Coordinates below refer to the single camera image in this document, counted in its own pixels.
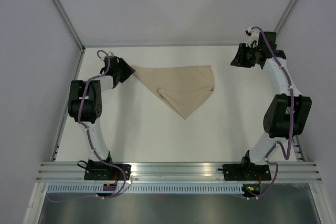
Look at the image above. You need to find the aluminium mounting rail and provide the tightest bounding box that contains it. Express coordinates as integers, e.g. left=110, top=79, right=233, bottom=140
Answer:
left=36, top=162, right=322, bottom=184

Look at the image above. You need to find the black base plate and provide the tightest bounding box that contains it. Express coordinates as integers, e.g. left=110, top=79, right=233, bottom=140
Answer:
left=223, top=163, right=272, bottom=182
left=84, top=162, right=131, bottom=181

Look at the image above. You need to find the aluminium frame back bar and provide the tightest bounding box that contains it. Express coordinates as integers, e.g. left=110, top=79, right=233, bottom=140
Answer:
left=83, top=42, right=240, bottom=48

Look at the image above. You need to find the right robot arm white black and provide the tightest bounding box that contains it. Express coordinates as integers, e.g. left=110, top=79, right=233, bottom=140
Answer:
left=230, top=26, right=312, bottom=179

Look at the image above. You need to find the beige cloth napkin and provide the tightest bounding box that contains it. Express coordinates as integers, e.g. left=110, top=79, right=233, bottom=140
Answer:
left=132, top=65, right=215, bottom=119

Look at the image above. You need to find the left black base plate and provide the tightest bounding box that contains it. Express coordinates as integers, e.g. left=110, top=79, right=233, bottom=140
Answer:
left=84, top=162, right=131, bottom=181

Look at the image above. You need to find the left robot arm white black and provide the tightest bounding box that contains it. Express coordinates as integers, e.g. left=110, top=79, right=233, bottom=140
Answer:
left=68, top=55, right=136, bottom=180

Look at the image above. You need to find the white slotted cable duct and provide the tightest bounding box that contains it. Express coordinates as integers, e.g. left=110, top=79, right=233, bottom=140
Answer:
left=47, top=183, right=244, bottom=195

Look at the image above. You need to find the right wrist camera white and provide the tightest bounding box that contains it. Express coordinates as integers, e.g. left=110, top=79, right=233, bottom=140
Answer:
left=245, top=27, right=262, bottom=48

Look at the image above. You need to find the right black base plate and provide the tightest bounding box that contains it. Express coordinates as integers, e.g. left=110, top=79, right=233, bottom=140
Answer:
left=223, top=163, right=272, bottom=182

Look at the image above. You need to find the aluminium frame post left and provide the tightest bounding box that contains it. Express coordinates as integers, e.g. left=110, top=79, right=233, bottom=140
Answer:
left=51, top=0, right=85, bottom=52

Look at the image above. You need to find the aluminium frame right rail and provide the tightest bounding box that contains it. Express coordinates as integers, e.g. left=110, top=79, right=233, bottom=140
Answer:
left=265, top=47, right=307, bottom=162

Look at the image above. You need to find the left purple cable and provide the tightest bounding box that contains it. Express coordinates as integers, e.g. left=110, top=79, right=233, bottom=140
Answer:
left=47, top=50, right=132, bottom=204

